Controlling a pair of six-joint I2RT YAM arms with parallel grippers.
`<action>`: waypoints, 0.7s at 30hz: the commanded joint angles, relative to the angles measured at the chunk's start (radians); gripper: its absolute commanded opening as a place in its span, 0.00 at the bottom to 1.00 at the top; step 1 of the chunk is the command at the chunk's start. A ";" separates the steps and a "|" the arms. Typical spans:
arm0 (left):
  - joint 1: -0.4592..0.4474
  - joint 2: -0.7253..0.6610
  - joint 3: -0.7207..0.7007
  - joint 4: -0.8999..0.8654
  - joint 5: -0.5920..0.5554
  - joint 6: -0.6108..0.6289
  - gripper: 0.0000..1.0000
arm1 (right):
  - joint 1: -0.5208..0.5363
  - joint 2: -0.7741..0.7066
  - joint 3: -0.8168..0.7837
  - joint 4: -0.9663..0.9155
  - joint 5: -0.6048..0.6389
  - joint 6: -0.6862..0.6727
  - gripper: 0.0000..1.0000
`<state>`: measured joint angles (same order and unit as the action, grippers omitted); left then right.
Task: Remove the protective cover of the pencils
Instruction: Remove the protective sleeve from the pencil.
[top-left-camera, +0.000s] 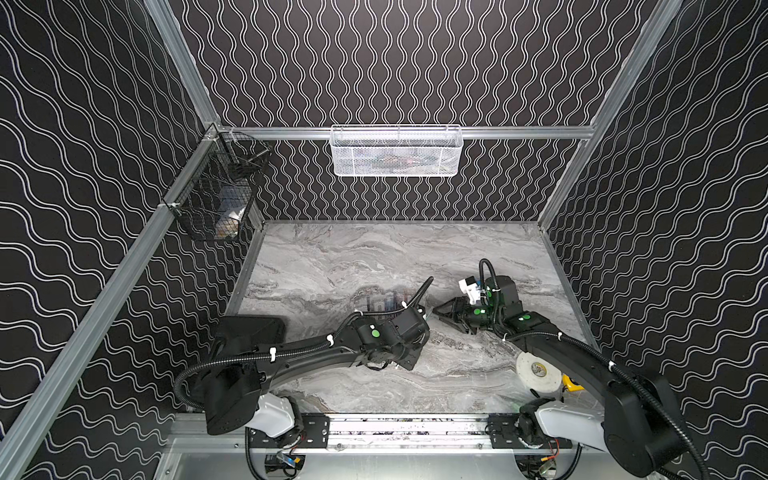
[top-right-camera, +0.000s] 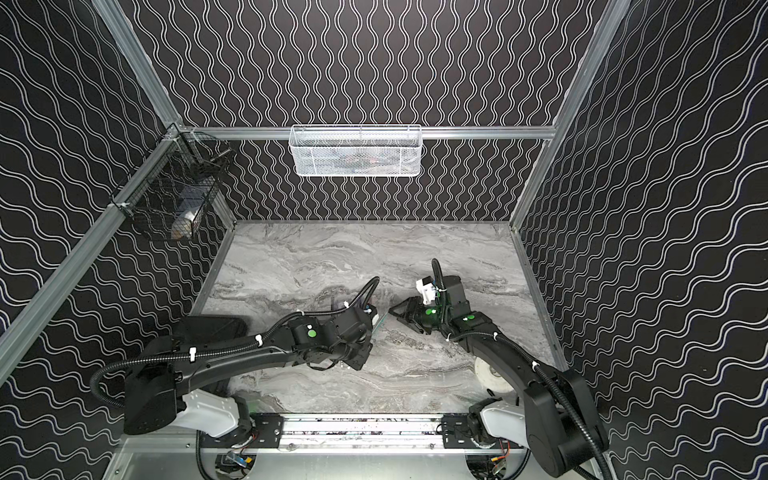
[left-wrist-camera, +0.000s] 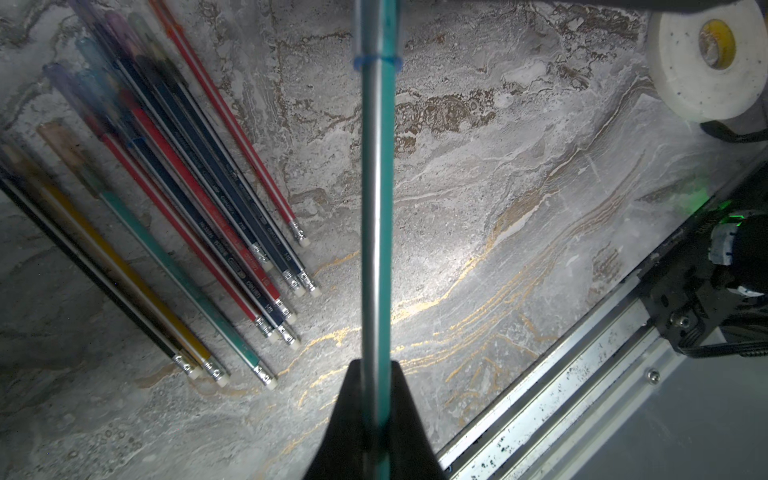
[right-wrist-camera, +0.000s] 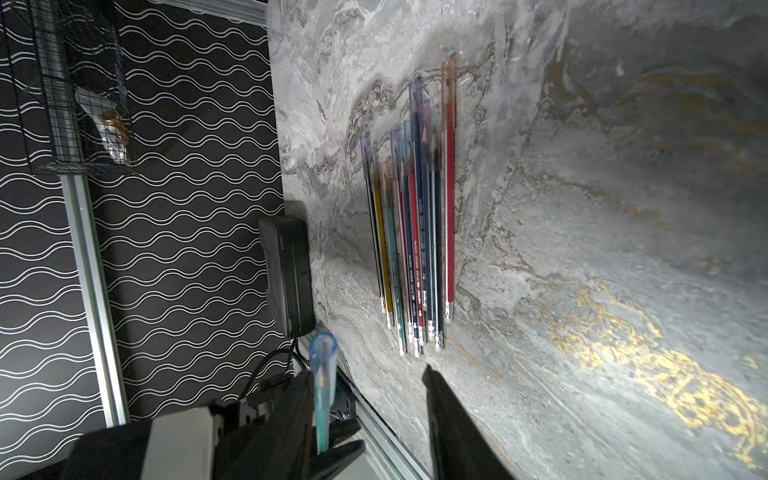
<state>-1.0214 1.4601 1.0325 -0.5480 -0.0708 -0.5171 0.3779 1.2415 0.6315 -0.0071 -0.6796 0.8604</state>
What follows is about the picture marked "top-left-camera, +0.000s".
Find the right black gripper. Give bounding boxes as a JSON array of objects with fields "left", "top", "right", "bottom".
[{"left": 431, "top": 296, "right": 502, "bottom": 332}]

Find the bundle of coloured pencils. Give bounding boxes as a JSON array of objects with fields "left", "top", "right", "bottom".
[{"left": 356, "top": 286, "right": 415, "bottom": 313}]

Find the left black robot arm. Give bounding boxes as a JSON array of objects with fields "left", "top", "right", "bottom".
[{"left": 173, "top": 278, "right": 433, "bottom": 438}]

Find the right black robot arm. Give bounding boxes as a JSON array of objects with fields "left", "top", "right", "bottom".
[{"left": 432, "top": 258, "right": 711, "bottom": 479}]

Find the white tape roll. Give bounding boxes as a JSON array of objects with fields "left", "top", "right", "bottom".
[{"left": 516, "top": 352, "right": 562, "bottom": 393}]

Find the yellow tape measure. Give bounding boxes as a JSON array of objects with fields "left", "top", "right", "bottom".
[{"left": 562, "top": 374, "right": 585, "bottom": 393}]

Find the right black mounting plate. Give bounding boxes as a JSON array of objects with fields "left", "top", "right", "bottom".
[{"left": 485, "top": 413, "right": 574, "bottom": 451}]

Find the black mounting plate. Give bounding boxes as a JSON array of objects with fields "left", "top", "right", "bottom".
[
  {"left": 485, "top": 413, "right": 574, "bottom": 451},
  {"left": 246, "top": 413, "right": 331, "bottom": 449}
]

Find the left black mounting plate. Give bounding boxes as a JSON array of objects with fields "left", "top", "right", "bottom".
[{"left": 246, "top": 413, "right": 331, "bottom": 449}]

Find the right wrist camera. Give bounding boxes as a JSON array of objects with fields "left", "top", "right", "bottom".
[{"left": 459, "top": 276, "right": 482, "bottom": 305}]

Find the aluminium front rail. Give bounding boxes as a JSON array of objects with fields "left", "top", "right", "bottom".
[{"left": 170, "top": 412, "right": 652, "bottom": 454}]

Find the white mesh wall basket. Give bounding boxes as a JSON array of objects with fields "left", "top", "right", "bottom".
[{"left": 329, "top": 125, "right": 464, "bottom": 178}]

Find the black wire wall basket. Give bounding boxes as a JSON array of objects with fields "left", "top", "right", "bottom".
[{"left": 170, "top": 132, "right": 274, "bottom": 243}]

